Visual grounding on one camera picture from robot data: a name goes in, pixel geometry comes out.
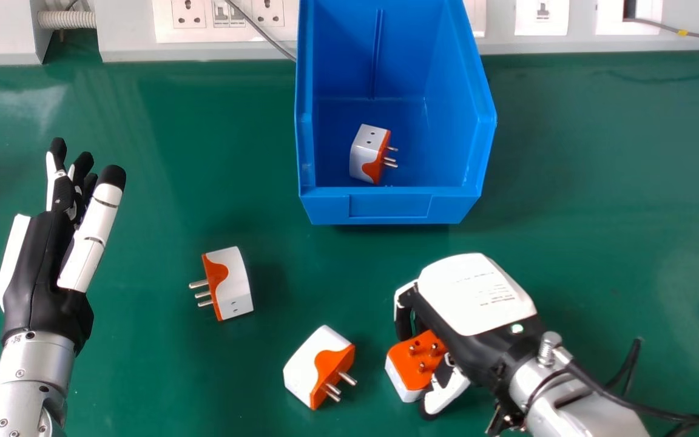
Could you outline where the white corrugated hose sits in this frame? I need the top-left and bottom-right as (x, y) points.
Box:
(38, 8), (97, 31)

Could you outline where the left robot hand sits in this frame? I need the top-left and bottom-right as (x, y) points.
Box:
(0, 137), (127, 355)

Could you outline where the blue plastic bin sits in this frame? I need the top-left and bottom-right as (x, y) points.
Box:
(294, 0), (498, 226)

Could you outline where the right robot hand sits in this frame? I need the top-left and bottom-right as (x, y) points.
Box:
(393, 252), (562, 421)

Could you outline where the grey cable with yellow tag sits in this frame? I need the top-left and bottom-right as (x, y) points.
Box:
(624, 17), (699, 48)

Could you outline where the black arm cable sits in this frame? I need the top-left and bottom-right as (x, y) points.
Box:
(559, 337), (699, 437)

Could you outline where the white-and-orange plug adapter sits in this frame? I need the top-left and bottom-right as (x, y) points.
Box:
(349, 124), (399, 185)
(283, 325), (358, 411)
(189, 246), (254, 322)
(385, 330), (449, 404)

